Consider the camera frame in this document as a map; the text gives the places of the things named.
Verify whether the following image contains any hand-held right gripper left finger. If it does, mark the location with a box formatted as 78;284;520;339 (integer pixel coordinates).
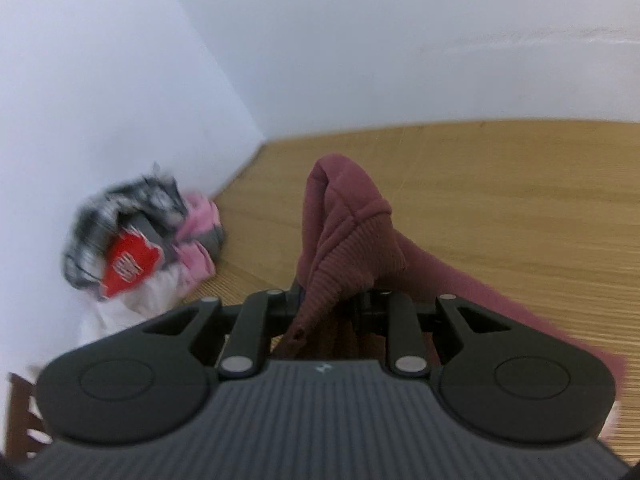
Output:
141;288;303;380

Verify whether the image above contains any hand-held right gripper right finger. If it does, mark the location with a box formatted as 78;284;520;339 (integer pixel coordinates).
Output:
349;289;512;378

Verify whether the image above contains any maroon sweater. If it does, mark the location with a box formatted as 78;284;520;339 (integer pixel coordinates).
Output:
272;155;629;387

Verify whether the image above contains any pink garment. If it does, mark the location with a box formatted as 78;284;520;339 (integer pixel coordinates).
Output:
172;192;226;297

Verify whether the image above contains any white cloth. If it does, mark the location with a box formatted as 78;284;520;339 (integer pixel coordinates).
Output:
79;265;194;347

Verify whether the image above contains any red printed cloth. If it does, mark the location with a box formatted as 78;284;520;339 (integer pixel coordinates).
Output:
100;227;164;299

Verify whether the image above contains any grey plaid cloth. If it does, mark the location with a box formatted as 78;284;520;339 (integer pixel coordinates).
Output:
62;162;189;289

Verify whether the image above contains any dark wooden chair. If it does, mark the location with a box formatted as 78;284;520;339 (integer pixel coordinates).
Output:
7;372;54;461

